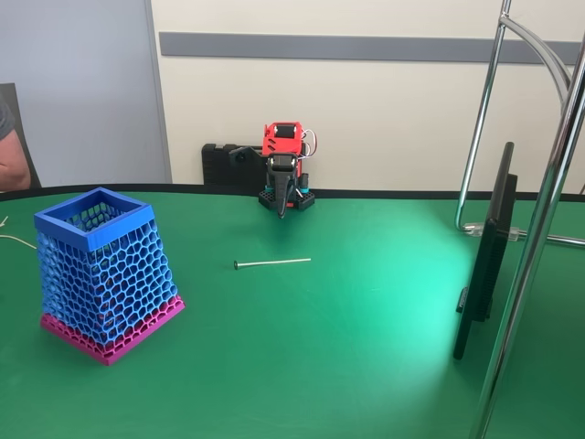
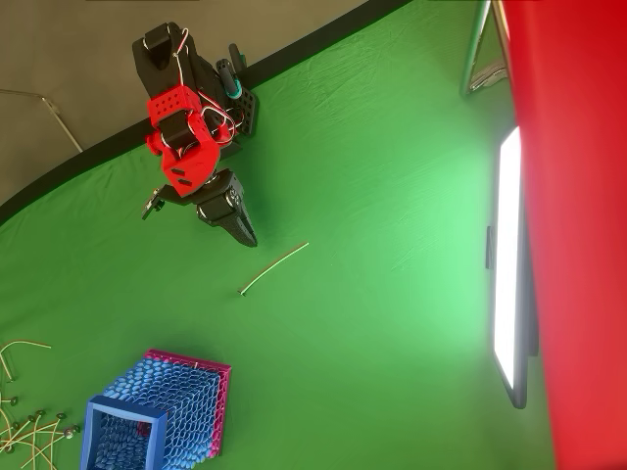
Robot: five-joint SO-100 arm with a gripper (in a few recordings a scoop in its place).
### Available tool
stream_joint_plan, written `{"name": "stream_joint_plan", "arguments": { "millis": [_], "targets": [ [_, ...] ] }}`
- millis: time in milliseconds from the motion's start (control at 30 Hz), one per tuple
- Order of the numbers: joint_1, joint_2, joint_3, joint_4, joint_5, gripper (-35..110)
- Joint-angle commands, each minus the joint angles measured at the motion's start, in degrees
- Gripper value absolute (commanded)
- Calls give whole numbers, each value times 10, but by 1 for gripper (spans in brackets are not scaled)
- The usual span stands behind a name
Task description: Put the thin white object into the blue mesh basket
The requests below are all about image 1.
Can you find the grey wall rail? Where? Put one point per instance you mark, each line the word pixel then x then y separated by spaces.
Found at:
pixel 365 48

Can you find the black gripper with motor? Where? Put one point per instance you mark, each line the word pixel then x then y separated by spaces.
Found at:
pixel 279 176

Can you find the black camera bracket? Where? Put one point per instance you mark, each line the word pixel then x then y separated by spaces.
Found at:
pixel 242 155

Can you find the clear plastic clip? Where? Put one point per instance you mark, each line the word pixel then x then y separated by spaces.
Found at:
pixel 473 227

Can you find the black plastic case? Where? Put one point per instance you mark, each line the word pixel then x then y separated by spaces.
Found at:
pixel 217 164

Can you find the black monitor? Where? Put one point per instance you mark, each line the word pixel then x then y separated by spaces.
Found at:
pixel 484 274

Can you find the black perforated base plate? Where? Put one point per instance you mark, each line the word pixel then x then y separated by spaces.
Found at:
pixel 305 202

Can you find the thin white stick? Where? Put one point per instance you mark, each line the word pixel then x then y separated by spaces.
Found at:
pixel 274 262

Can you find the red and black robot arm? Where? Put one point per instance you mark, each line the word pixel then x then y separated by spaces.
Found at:
pixel 274 137

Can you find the chrome tube stand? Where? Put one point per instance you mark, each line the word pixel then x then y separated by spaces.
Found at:
pixel 524 274

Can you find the green table mat, black edge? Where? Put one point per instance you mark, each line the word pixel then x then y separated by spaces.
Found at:
pixel 320 343

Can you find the blue and magenta mesh basket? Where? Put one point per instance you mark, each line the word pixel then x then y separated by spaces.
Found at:
pixel 119 226

